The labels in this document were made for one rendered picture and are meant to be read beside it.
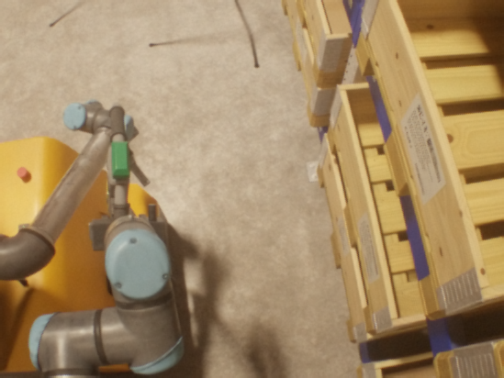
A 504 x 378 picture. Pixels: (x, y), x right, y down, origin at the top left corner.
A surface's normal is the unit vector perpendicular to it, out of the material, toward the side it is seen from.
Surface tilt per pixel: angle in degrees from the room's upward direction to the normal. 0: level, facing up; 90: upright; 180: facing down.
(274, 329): 0
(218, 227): 0
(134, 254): 30
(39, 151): 14
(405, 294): 0
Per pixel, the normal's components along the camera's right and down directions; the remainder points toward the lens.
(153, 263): 0.28, 0.03
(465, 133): 0.00, -0.37
